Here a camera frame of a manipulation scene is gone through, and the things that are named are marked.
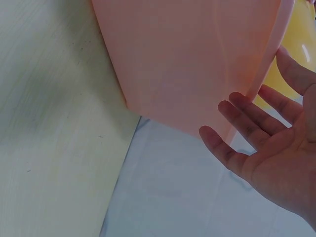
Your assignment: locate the person's right hand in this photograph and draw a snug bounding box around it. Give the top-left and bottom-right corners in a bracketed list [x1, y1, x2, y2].
[198, 45, 316, 224]

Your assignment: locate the yellow plastic container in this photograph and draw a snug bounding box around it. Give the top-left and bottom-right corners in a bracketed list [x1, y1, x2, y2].
[254, 0, 316, 110]

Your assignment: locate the pink plastic bin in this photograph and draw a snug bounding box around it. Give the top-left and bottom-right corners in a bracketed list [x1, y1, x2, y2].
[90, 0, 294, 147]

